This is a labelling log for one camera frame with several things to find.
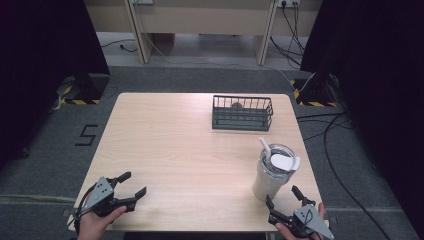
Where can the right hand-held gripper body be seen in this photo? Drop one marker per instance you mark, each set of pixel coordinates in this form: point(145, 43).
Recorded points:
point(308, 221)

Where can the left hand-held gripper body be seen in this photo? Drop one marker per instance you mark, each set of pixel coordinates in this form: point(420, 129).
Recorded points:
point(100, 193)

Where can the white cup with straw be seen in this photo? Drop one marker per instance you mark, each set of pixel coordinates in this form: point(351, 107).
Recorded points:
point(270, 180)

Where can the person's right hand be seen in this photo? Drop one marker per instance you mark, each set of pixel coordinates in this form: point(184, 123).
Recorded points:
point(286, 231)

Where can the person's left hand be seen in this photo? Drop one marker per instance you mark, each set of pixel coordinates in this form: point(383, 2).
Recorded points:
point(93, 225)

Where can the black tape floor mark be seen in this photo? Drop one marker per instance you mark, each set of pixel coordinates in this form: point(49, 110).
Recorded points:
point(87, 135)

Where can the stand base with striped tape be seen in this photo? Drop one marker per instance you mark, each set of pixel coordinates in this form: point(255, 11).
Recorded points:
point(85, 90)
point(315, 93)

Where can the small grey round object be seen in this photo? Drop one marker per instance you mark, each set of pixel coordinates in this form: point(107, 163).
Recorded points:
point(237, 105)

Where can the black curtain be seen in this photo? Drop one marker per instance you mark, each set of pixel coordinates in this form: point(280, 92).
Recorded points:
point(36, 66)
point(383, 83)

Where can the white power strip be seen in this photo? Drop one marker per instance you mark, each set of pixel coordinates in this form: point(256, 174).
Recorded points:
point(142, 1)

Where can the beige wooden desk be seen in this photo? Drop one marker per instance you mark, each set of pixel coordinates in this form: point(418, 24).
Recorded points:
point(203, 16)

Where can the white wall socket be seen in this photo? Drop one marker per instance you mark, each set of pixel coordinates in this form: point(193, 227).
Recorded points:
point(288, 3)

